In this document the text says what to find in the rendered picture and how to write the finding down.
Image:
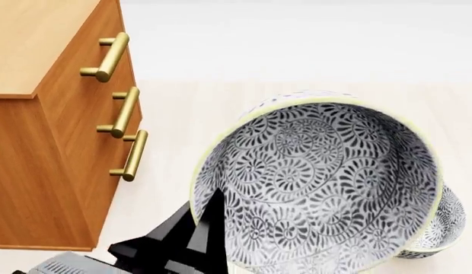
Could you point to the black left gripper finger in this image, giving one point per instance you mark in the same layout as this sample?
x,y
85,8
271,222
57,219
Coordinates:
x,y
160,232
209,245

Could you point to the black white patterned bowl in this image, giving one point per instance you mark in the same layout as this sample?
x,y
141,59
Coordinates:
x,y
447,219

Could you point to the wooden cabinet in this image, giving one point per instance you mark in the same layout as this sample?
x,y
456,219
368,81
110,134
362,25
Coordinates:
x,y
38,160

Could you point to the black-and-white patterned mug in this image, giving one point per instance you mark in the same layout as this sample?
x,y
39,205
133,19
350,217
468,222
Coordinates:
x,y
319,182

